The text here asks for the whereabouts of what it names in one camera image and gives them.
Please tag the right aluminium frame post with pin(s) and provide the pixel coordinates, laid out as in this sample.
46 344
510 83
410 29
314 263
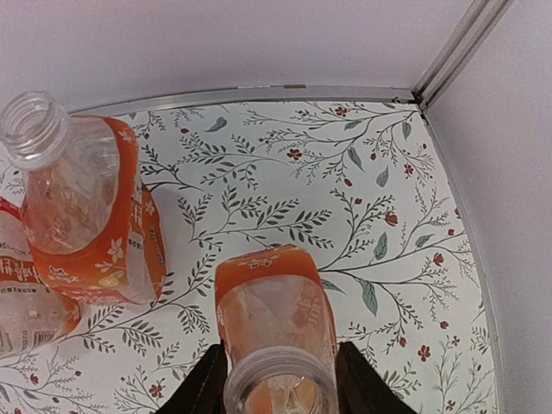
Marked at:
480 19

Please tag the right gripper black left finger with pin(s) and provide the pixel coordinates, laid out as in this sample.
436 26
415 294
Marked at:
201 392

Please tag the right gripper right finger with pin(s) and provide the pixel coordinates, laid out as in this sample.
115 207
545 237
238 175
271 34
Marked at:
359 387

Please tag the floral patterned table mat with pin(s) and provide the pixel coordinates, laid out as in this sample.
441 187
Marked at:
346 200

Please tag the orange tea bottle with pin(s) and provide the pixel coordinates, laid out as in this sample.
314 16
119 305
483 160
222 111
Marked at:
279 332
31 314
92 225

